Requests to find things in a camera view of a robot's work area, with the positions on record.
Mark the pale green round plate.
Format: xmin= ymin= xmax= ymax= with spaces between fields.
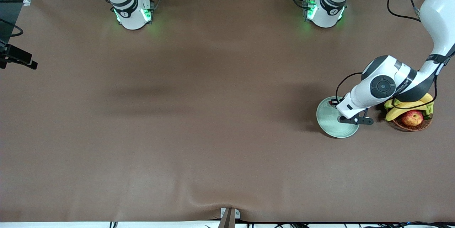
xmin=316 ymin=96 xmax=360 ymax=139

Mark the large table cover mat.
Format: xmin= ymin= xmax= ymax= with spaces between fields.
xmin=0 ymin=0 xmax=455 ymax=223

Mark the yellow banana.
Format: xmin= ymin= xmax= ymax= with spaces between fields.
xmin=384 ymin=93 xmax=435 ymax=115
xmin=385 ymin=101 xmax=429 ymax=122

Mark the brown wicker basket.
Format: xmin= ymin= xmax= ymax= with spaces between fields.
xmin=390 ymin=113 xmax=433 ymax=132

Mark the red apple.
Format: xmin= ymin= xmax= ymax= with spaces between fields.
xmin=401 ymin=110 xmax=424 ymax=127

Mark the metal table edge bracket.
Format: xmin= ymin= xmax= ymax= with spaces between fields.
xmin=218 ymin=207 xmax=241 ymax=228

